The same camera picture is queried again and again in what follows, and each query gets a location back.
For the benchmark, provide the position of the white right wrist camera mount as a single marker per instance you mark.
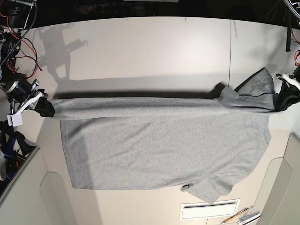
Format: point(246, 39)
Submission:
point(14, 120)

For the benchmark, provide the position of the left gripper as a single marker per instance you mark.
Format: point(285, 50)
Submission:
point(289, 93)

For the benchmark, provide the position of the grey T-shirt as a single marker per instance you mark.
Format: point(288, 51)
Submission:
point(206, 146)

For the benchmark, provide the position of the white rectangular slot plate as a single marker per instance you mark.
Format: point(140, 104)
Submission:
point(204, 210)

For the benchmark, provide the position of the black and blue tools pile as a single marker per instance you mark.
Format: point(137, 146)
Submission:
point(13, 150)

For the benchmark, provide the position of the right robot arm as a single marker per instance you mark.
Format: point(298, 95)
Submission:
point(17, 17)

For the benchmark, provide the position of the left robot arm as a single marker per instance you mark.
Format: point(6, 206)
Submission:
point(296, 72)

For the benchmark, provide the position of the wooden pencil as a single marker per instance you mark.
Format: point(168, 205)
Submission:
point(234, 216)

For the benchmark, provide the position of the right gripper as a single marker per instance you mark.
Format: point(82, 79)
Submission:
point(25, 95)

